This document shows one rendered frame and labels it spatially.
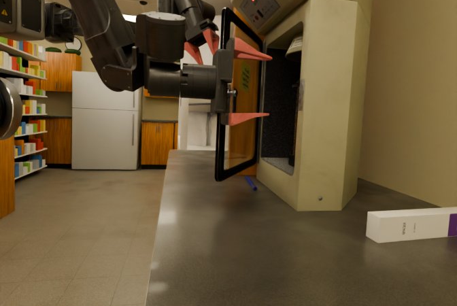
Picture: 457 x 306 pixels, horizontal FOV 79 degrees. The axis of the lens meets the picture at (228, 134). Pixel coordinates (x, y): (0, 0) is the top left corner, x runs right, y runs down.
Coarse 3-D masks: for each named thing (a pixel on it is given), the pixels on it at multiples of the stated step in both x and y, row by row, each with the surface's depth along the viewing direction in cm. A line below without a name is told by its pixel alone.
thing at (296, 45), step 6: (294, 36) 75; (300, 36) 71; (294, 42) 72; (300, 42) 70; (288, 48) 74; (294, 48) 71; (300, 48) 69; (288, 54) 77; (294, 54) 80; (300, 54) 81; (294, 60) 81; (300, 60) 82
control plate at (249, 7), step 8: (248, 0) 77; (256, 0) 74; (264, 0) 71; (272, 0) 68; (240, 8) 84; (248, 8) 80; (256, 8) 77; (264, 8) 74; (272, 8) 71; (248, 16) 84; (264, 16) 77; (256, 24) 84
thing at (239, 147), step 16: (240, 32) 70; (256, 48) 84; (240, 64) 72; (256, 64) 85; (240, 80) 73; (256, 80) 86; (240, 96) 73; (256, 96) 87; (240, 112) 74; (240, 128) 75; (240, 144) 76; (224, 160) 67; (240, 160) 77
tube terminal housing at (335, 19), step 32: (320, 0) 59; (352, 0) 61; (288, 32) 72; (320, 32) 60; (352, 32) 61; (320, 64) 60; (352, 64) 62; (320, 96) 61; (352, 96) 64; (320, 128) 61; (352, 128) 67; (320, 160) 62; (352, 160) 71; (288, 192) 67; (320, 192) 63; (352, 192) 75
